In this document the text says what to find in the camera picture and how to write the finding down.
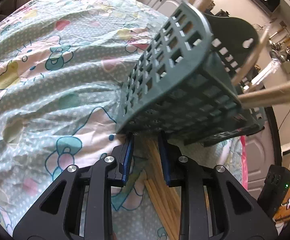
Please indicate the steel ladle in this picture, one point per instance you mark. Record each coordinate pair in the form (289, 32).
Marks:
(276, 45)

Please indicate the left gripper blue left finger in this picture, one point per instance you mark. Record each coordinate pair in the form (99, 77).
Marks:
(123, 154)

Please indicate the hello kitty patterned tablecloth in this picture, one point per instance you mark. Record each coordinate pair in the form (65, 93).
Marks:
(62, 64)

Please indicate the white lower kitchen cabinets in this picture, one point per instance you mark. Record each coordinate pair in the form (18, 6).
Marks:
(235, 79)

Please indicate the dark green plastic utensil basket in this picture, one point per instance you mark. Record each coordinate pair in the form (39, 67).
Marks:
(187, 84)

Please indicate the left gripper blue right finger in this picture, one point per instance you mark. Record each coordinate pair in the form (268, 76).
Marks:
(171, 166)

